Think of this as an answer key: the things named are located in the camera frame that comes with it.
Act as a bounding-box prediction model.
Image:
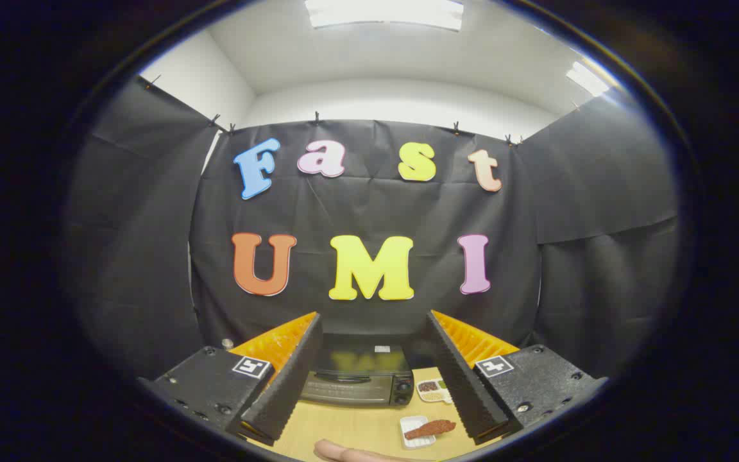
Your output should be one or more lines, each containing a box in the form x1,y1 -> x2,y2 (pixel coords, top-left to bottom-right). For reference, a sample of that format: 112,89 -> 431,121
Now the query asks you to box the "large ceiling light panel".
304,0 -> 465,31

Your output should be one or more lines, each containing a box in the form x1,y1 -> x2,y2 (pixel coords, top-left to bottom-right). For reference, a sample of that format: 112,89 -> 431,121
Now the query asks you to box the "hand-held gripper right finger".
426,310 -> 607,445

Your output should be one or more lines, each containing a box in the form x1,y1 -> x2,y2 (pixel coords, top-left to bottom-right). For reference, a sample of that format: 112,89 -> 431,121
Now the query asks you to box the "black toaster oven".
299,332 -> 416,409

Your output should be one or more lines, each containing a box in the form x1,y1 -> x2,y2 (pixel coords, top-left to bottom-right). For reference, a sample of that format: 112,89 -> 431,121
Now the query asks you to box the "white divided plate with grains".
416,377 -> 454,405

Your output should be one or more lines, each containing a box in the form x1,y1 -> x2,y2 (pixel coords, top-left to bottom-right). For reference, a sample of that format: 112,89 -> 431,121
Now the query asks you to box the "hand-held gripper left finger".
137,312 -> 324,447

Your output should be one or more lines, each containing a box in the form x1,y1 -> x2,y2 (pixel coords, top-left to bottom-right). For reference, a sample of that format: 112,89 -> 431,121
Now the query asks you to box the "brown steak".
404,420 -> 457,441

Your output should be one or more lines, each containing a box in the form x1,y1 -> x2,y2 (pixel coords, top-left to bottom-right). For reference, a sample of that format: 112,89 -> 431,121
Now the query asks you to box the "white rectangular tray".
400,415 -> 437,449

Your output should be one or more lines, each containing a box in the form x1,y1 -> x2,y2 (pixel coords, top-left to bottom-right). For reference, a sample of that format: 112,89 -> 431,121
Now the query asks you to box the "small ceiling light panel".
566,61 -> 611,98

